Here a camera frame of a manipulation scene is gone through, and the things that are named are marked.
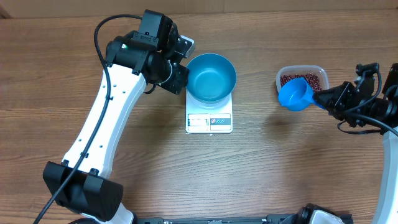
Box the blue plastic measuring scoop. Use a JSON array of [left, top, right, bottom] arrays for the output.
[[278, 78, 324, 111]]

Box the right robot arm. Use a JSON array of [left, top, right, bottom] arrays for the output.
[[313, 63, 397, 224]]

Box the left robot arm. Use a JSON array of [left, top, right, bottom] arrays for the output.
[[43, 10, 195, 223]]

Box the blue metal bowl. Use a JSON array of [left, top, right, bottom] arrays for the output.
[[187, 54, 237, 103]]

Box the white digital kitchen scale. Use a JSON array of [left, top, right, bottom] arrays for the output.
[[185, 91, 233, 134]]

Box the clear plastic food container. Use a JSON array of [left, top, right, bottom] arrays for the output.
[[275, 65, 330, 92]]

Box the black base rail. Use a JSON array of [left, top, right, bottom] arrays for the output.
[[133, 214, 297, 224]]

